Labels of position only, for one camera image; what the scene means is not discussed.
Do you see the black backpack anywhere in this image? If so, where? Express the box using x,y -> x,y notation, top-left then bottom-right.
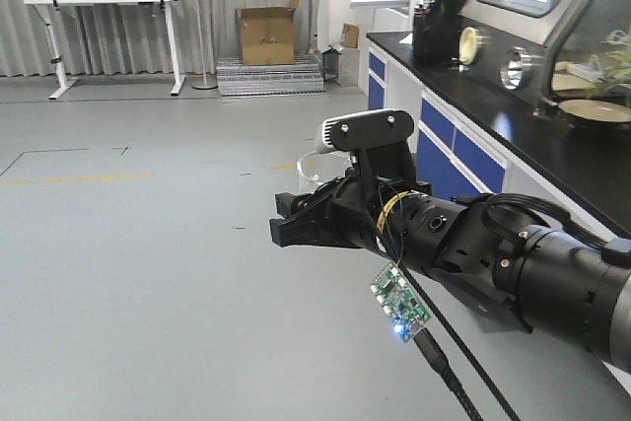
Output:
412,0 -> 467,66

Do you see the open cardboard box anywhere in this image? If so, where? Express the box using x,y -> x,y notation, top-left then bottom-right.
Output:
237,0 -> 301,66

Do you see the clear glass beaker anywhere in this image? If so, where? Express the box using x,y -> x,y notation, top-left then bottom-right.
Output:
297,151 -> 351,194

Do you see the small cardboard box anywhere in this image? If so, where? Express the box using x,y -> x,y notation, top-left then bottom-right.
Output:
341,23 -> 360,48

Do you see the white frame table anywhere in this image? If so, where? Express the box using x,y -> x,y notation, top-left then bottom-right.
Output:
23,0 -> 184,101

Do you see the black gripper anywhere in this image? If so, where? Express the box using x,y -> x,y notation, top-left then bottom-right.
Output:
269,176 -> 432,251

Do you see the grey curtain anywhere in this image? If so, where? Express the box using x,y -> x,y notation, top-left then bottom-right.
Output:
1,0 -> 319,77

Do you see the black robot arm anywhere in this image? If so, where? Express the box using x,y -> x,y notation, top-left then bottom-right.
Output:
270,175 -> 630,371

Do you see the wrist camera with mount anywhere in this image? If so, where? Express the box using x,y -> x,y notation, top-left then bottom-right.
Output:
315,108 -> 416,183

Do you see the metal grating stack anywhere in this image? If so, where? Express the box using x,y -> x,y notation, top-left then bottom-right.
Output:
216,55 -> 325,98

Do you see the blue and white lab cabinet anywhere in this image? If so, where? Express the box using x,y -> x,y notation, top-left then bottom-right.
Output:
367,32 -> 630,239

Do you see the black braided cable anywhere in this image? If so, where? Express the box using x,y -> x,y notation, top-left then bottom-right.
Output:
393,257 -> 522,421

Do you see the steel glovebox enclosure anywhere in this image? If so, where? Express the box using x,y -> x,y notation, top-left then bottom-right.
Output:
459,0 -> 630,130

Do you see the green circuit board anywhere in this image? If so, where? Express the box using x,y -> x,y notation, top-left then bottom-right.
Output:
370,261 -> 432,342

